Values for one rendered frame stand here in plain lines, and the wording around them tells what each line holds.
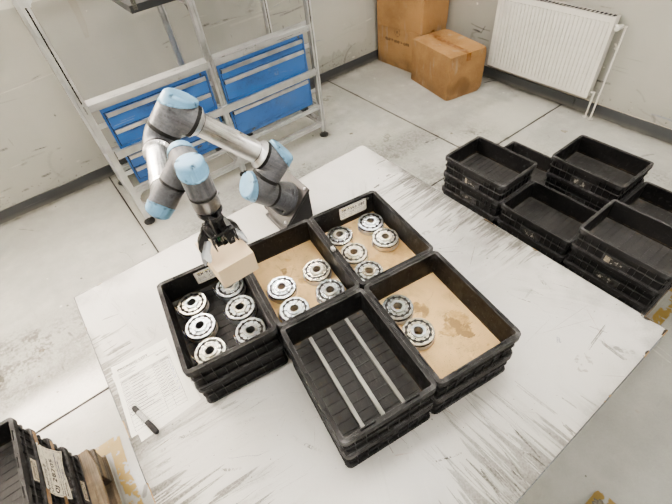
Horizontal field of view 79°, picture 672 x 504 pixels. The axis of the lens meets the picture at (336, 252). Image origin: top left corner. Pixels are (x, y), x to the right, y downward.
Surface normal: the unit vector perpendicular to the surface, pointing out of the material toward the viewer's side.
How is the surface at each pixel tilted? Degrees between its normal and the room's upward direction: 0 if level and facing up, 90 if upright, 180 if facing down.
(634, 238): 0
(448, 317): 0
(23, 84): 90
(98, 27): 90
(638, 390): 0
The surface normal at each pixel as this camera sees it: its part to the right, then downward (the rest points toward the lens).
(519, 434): -0.09, -0.67
